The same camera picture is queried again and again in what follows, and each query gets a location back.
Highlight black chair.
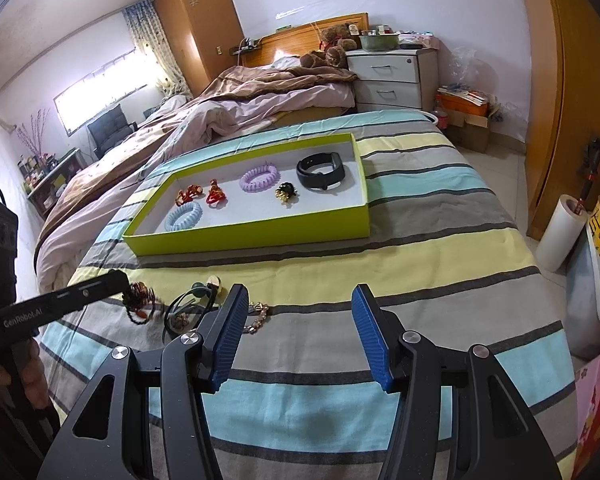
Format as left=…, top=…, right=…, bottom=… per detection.
left=87, top=107, right=138, bottom=161

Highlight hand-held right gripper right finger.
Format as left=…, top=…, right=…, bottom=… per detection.
left=351, top=283, right=563, bottom=480

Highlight orange red hair tie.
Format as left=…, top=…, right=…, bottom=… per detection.
left=175, top=185, right=203, bottom=206

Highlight light blue spiral hair tie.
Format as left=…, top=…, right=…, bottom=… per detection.
left=165, top=201, right=203, bottom=233

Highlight green basin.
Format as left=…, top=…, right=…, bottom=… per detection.
left=359, top=32, right=401, bottom=52

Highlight person's left hand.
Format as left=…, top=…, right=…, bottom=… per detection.
left=11, top=334, right=49, bottom=412

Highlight lime green cardboard box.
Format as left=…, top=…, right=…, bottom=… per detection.
left=122, top=132, right=371, bottom=257

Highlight large wooden closet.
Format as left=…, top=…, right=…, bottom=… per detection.
left=517, top=0, right=600, bottom=241

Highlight cluttered wooden shelf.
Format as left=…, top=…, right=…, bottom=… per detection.
left=17, top=147, right=83, bottom=218

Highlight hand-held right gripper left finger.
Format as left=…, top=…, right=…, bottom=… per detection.
left=37, top=282, right=251, bottom=480

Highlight brown beaded bracelet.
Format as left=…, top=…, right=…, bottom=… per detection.
left=122, top=282, right=156, bottom=328

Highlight brown teddy bear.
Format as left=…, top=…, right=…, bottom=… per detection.
left=300, top=22, right=358, bottom=68

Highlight brown cardboard box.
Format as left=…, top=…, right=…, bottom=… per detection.
left=447, top=107, right=491, bottom=153

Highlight dried flower branches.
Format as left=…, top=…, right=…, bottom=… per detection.
left=15, top=107, right=51, bottom=158

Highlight white plastic container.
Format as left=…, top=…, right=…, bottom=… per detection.
left=565, top=220, right=600, bottom=361

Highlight white paper roll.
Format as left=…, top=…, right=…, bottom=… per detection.
left=537, top=195, right=588, bottom=273

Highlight hair tie with green bead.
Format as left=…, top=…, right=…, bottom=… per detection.
left=182, top=275, right=223, bottom=306

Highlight floral curtain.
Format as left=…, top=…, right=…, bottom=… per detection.
left=122, top=0, right=193, bottom=101

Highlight orange box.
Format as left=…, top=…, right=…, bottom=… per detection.
left=436, top=90, right=488, bottom=118

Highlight brown pink duvet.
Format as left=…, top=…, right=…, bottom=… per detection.
left=32, top=57, right=358, bottom=291

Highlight purple spiral hair tie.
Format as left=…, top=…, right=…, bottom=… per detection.
left=240, top=162, right=282, bottom=193

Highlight black hair tie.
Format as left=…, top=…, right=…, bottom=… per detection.
left=162, top=290, right=216, bottom=346

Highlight black smart band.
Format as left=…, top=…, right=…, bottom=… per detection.
left=296, top=151, right=353, bottom=192

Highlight striped bed sheet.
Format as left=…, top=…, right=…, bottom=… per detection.
left=35, top=110, right=581, bottom=480

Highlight window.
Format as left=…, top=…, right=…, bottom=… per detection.
left=54, top=47, right=153, bottom=136

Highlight black red pole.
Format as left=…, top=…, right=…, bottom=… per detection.
left=575, top=137, right=600, bottom=211

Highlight wooden headboard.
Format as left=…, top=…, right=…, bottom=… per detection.
left=242, top=12, right=370, bottom=68

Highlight gold chain bracelet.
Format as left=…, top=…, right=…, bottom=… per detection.
left=242, top=301, right=272, bottom=336

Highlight tall wooden wardrobe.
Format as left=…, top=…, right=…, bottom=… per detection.
left=154, top=0, right=246, bottom=98

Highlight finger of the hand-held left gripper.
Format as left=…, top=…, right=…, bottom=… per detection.
left=41, top=269, right=132, bottom=316

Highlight white nightstand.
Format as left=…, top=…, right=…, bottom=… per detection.
left=345, top=47, right=440, bottom=113

